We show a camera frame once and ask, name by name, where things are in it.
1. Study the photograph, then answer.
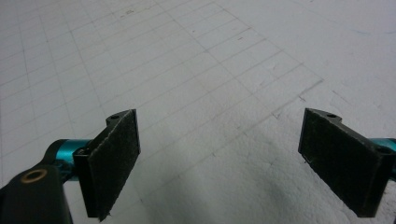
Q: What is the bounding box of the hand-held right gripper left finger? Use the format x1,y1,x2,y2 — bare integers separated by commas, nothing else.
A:
74,108,142,222

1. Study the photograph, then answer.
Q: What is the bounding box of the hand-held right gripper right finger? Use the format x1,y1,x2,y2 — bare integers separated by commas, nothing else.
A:
297,107,396,218

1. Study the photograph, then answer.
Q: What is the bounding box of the white grid mat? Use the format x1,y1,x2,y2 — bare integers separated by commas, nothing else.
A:
0,0,396,224

